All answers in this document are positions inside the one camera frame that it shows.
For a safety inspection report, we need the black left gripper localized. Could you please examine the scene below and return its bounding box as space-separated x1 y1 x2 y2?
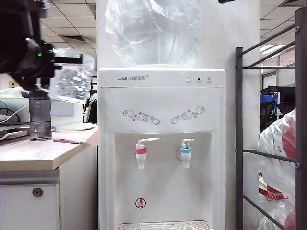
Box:
9 37 83 91

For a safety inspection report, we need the clear plastic mug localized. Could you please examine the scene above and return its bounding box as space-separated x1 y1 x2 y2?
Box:
35 47 96 104

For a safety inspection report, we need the white desk partition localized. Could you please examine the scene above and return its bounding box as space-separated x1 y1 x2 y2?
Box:
50 100 96 131

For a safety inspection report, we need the bagged clear water jug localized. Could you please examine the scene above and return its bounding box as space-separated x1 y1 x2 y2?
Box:
105 0 205 68

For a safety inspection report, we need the white water dispenser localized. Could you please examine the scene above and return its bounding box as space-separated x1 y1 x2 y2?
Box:
97 63 226 230

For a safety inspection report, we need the bagged water jug red label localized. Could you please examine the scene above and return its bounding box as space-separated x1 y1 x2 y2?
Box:
258 107 297 173
258 171 297 230

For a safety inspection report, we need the pink paper card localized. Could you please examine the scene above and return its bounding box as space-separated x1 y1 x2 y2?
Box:
53 138 83 145

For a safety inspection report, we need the white laptop stand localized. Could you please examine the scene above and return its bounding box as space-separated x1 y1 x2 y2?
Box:
0 124 29 141

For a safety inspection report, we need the black office chair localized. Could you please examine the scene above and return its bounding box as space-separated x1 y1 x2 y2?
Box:
260 87 281 135

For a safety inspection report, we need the dark grey metal rack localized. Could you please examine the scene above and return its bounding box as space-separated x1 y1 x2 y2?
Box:
235 7 307 230

